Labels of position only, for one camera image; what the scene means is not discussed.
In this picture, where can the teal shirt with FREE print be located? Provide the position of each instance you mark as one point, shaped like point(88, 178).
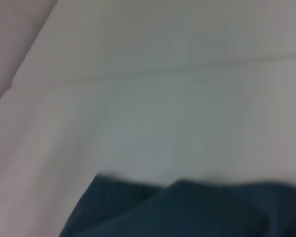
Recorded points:
point(187, 212)

